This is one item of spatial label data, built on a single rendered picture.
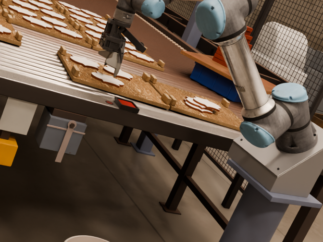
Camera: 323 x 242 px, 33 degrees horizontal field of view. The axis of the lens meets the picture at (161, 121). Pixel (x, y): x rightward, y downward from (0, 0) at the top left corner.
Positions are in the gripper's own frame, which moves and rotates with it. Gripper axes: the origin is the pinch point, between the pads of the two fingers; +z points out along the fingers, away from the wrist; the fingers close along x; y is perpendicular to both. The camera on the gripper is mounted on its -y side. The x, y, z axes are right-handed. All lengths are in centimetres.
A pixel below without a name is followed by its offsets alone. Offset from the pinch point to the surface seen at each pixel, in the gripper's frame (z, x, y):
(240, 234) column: 36, 49, -50
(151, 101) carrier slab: 5.3, 9.4, -16.1
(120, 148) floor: 102, -176, -90
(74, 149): 23.6, 26.5, 13.2
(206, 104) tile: 3.7, -0.2, -45.2
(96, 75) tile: 2.6, 0.0, 5.1
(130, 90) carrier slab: 4.4, 3.7, -8.9
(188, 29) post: -1, -184, -113
